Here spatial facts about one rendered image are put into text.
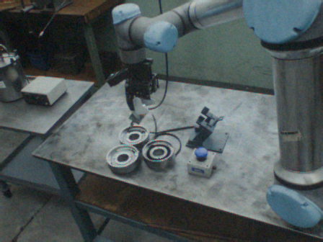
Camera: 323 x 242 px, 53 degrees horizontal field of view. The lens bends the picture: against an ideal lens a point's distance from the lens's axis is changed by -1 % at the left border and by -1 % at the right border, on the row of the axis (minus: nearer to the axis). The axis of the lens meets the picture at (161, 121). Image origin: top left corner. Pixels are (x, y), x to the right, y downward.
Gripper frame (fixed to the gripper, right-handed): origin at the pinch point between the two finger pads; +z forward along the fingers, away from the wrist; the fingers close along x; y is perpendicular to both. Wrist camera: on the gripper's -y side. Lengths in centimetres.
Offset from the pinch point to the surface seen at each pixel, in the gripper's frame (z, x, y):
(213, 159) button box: 8.7, -5.9, 26.6
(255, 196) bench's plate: 13.2, -12.7, 40.7
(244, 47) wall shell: 49, 155, 7
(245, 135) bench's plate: 13.2, 12.6, 33.1
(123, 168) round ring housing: 10.1, -16.0, 0.6
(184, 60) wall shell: 66, 158, -43
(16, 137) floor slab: 93, 59, -156
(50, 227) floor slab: 93, -3, -73
